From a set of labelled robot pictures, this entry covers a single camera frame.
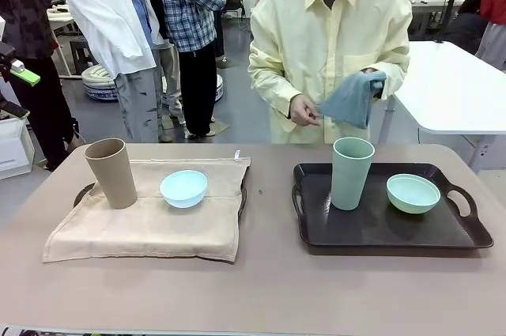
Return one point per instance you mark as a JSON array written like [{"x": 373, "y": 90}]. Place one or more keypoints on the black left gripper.
[{"x": 6, "y": 53}]

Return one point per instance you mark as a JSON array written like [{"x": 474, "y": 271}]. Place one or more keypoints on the tall brown cup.
[{"x": 112, "y": 178}]

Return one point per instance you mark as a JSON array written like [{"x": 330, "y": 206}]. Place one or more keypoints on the beige cloth mat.
[{"x": 138, "y": 229}]

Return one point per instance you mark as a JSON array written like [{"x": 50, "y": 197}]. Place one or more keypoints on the light blue bowl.
[{"x": 183, "y": 197}]

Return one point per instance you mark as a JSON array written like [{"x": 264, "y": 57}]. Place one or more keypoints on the blue-grey cloth mat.
[{"x": 352, "y": 103}]

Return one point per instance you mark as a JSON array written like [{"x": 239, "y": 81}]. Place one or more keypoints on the tall green cup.
[{"x": 350, "y": 182}]

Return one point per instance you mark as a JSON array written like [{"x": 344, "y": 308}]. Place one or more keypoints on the light green bowl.
[{"x": 413, "y": 203}]

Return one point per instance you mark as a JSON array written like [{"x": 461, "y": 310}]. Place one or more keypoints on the person's right forearm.
[{"x": 269, "y": 91}]

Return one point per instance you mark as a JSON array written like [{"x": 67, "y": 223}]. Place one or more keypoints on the person's left forearm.
[{"x": 395, "y": 75}]

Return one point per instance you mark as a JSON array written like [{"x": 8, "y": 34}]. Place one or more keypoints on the dark brown tray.
[
  {"x": 375, "y": 233},
  {"x": 244, "y": 197}
]

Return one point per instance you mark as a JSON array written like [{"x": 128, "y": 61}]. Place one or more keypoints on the person's right hand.
[{"x": 302, "y": 112}]

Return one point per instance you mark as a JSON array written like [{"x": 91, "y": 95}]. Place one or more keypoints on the person's left hand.
[{"x": 371, "y": 71}]

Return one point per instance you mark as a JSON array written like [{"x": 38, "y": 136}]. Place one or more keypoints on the white box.
[{"x": 12, "y": 146}]

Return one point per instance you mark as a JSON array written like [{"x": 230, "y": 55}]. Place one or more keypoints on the black stool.
[{"x": 81, "y": 51}]

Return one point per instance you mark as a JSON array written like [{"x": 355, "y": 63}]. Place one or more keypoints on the white and blue round cushion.
[
  {"x": 97, "y": 79},
  {"x": 220, "y": 89}
]

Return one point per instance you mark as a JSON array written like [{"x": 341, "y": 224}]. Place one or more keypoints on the person in dark patterned top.
[{"x": 23, "y": 4}]

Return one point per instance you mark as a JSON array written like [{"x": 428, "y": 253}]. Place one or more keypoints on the person in white shirt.
[{"x": 103, "y": 16}]

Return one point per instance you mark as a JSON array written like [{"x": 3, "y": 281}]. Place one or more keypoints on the person in plaid shirt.
[{"x": 186, "y": 4}]

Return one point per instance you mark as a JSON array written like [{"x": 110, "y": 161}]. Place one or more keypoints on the person in yellow shirt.
[{"x": 316, "y": 35}]

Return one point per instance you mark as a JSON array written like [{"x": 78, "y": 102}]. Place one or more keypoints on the white table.
[{"x": 454, "y": 87}]

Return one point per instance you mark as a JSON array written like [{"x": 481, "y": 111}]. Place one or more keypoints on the black tripod pole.
[{"x": 451, "y": 4}]

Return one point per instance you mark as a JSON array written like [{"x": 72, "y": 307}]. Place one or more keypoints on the person in black jacket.
[{"x": 468, "y": 23}]

